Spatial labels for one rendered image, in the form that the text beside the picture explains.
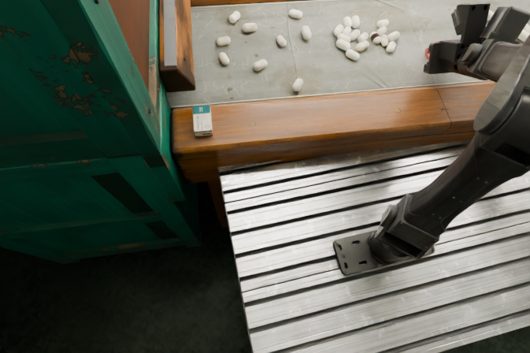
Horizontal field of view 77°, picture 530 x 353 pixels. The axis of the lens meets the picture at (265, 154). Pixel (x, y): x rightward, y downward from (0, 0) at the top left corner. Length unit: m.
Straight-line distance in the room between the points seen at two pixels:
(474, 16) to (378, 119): 0.26
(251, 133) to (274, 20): 0.35
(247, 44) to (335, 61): 0.22
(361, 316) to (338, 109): 0.41
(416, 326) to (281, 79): 0.57
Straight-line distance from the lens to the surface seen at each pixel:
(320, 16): 0.94
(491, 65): 0.64
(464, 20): 0.79
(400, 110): 0.78
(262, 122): 0.69
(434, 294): 0.78
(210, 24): 0.90
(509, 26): 0.76
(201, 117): 0.67
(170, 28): 0.72
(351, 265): 0.71
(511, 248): 0.89
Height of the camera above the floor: 1.35
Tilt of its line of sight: 64 degrees down
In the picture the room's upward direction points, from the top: 7 degrees clockwise
